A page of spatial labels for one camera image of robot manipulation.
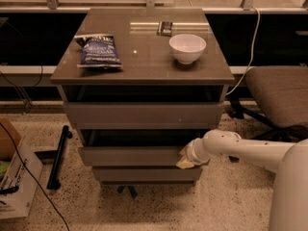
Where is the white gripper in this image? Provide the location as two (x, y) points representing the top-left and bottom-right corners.
(176, 138), (210, 169)

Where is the grey drawer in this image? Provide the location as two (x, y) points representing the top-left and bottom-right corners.
(92, 167), (202, 185)
(79, 129), (206, 167)
(64, 102), (223, 130)

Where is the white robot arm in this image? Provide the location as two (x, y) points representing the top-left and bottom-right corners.
(176, 129), (308, 231)

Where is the grey drawer cabinet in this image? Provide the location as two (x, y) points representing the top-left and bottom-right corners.
(49, 8), (235, 152)

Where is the grey bottom drawer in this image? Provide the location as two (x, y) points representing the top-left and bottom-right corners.
(92, 167), (202, 185)

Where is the grey top drawer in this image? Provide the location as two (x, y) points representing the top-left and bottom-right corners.
(64, 102), (223, 130)

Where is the white ceramic bowl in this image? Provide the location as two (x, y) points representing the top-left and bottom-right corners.
(169, 34), (207, 64)

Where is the brown office chair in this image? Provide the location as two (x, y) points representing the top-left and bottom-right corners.
(228, 65), (308, 141)

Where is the black metal bar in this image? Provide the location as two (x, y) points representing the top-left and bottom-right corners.
(47, 125), (72, 191)

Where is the blue chip bag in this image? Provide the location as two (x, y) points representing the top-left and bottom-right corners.
(74, 34), (122, 69)

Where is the white printed box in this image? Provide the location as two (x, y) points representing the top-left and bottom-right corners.
(0, 139), (43, 219)

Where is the cardboard box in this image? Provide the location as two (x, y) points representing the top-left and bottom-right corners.
(0, 117), (21, 161)

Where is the white cable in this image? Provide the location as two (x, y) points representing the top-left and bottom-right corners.
(225, 7), (261, 97)

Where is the black cable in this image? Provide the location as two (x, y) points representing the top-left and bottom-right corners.
(0, 121), (71, 231)

